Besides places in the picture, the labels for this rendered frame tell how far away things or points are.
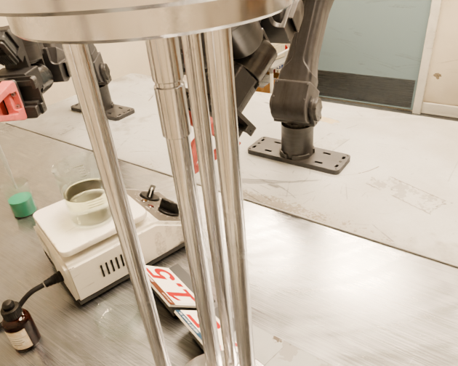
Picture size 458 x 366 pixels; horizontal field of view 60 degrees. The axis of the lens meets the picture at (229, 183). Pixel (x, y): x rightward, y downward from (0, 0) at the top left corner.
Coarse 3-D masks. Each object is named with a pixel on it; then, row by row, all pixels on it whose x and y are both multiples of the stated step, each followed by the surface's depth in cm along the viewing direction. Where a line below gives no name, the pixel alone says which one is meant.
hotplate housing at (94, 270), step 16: (144, 224) 54; (160, 224) 55; (176, 224) 57; (48, 240) 52; (112, 240) 51; (144, 240) 54; (160, 240) 55; (176, 240) 57; (48, 256) 56; (80, 256) 49; (96, 256) 49; (112, 256) 51; (144, 256) 55; (160, 256) 57; (64, 272) 48; (80, 272) 49; (96, 272) 50; (112, 272) 52; (128, 272) 54; (80, 288) 50; (96, 288) 51
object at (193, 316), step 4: (184, 312) 45; (188, 312) 45; (192, 312) 46; (196, 312) 46; (188, 316) 44; (192, 316) 45; (196, 316) 45; (192, 320) 44; (196, 320) 44; (216, 320) 47; (196, 324) 44; (220, 328) 45; (220, 332) 44; (220, 336) 43; (220, 340) 43; (220, 344) 42; (236, 344) 43; (220, 348) 41; (236, 348) 43
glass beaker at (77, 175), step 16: (64, 160) 50; (80, 160) 52; (64, 176) 46; (80, 176) 46; (96, 176) 48; (64, 192) 48; (80, 192) 48; (96, 192) 49; (80, 208) 49; (96, 208) 49; (80, 224) 50; (96, 224) 50
